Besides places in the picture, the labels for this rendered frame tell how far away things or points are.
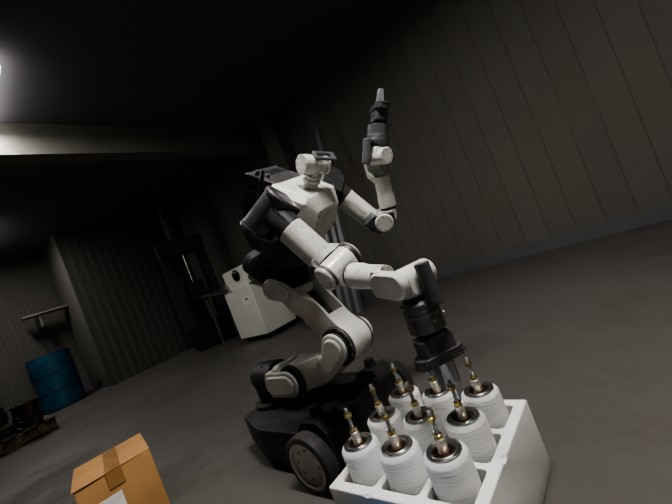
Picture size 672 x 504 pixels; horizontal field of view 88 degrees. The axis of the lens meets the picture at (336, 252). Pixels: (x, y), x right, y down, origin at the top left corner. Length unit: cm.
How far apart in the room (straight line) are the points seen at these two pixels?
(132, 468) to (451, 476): 115
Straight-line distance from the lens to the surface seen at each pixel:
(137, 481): 164
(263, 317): 474
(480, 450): 93
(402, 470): 89
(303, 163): 120
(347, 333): 125
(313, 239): 102
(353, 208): 145
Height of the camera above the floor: 71
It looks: level
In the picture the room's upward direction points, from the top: 21 degrees counter-clockwise
